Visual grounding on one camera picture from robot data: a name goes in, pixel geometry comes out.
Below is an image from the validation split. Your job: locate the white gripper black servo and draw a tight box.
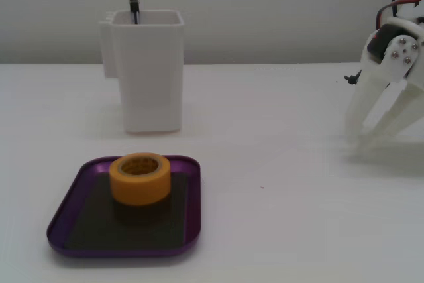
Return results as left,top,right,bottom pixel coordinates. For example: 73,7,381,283
344,16,424,154

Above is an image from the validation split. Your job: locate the yellow masking tape roll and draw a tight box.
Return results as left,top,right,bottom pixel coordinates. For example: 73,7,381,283
109,152,172,207

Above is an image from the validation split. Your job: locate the purple metal tray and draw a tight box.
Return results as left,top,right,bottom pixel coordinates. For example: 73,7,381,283
46,154,203,259

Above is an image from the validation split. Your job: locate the white plastic pen holder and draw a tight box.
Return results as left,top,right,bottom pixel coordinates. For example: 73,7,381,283
98,10,186,135

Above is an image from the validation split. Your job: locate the small black cable connector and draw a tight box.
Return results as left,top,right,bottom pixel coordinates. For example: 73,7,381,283
343,70,364,86

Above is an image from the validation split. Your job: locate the red servo wire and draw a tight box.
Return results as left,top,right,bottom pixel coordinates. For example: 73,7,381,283
376,0,424,30

